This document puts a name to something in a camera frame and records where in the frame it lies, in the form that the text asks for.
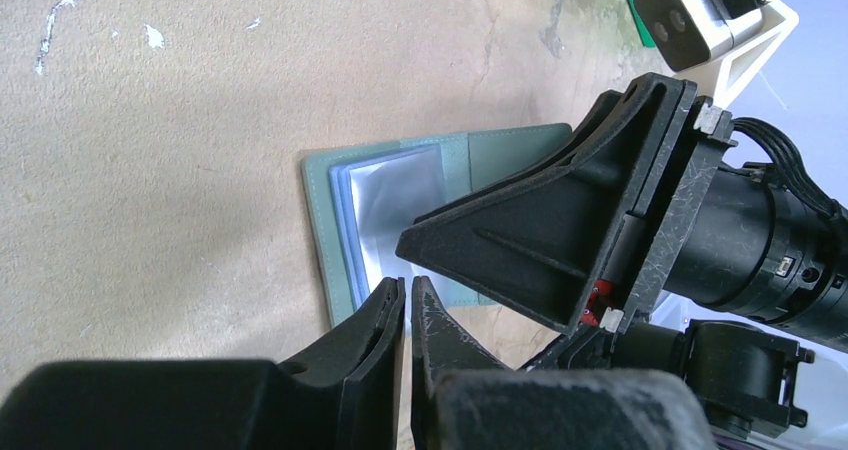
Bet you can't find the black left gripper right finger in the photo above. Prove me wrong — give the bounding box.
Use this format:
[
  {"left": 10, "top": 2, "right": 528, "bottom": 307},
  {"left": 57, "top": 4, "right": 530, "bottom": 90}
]
[{"left": 411, "top": 277, "right": 716, "bottom": 449}]

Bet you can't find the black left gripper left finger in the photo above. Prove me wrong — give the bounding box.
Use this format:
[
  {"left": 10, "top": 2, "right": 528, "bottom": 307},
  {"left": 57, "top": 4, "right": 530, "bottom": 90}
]
[{"left": 1, "top": 278, "right": 405, "bottom": 449}]

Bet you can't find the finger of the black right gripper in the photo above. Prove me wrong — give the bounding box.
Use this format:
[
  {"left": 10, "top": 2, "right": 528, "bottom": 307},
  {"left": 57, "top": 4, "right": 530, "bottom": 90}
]
[{"left": 396, "top": 73, "right": 697, "bottom": 334}]

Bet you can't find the green card holder wallet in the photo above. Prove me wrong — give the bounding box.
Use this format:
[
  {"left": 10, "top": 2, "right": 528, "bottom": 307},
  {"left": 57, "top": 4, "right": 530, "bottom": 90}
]
[{"left": 301, "top": 123, "right": 571, "bottom": 326}]

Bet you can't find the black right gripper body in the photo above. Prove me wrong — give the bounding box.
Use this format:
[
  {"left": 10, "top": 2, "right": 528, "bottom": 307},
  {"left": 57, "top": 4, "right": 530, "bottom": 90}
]
[{"left": 596, "top": 95, "right": 848, "bottom": 356}]

